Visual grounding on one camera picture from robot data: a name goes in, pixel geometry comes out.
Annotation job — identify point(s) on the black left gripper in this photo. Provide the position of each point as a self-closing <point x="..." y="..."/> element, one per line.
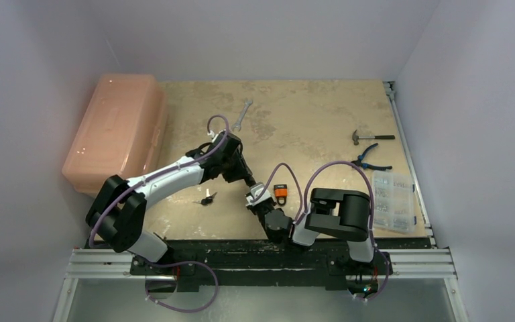
<point x="242" y="172"/>

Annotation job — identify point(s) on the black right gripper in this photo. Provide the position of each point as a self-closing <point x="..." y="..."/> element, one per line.
<point x="261" y="205"/>

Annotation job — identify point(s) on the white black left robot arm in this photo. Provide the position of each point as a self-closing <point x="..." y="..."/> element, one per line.
<point x="118" y="211"/>

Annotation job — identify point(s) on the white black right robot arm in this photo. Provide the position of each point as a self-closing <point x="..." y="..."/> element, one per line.
<point x="343" y="214"/>

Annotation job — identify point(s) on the black key bunch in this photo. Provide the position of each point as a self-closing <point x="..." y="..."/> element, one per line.
<point x="207" y="200"/>

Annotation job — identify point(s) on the orange black padlock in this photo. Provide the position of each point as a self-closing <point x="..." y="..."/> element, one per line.
<point x="281" y="194"/>

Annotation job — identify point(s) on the silver open-end wrench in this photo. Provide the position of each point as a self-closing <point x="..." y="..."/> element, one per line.
<point x="237" y="125"/>

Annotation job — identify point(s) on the pink translucent plastic box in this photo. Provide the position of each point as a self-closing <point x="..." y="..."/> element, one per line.
<point x="121" y="132"/>

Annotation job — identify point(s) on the clear plastic screw organizer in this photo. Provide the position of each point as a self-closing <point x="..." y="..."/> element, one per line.
<point x="394" y="201"/>

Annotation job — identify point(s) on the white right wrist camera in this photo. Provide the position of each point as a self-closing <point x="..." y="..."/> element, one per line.
<point x="255" y="195"/>

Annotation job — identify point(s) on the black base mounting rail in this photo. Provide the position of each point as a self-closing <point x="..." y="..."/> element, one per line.
<point x="259" y="262"/>

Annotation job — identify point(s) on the small black-handled hammer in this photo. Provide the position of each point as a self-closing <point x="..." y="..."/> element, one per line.
<point x="356" y="137"/>

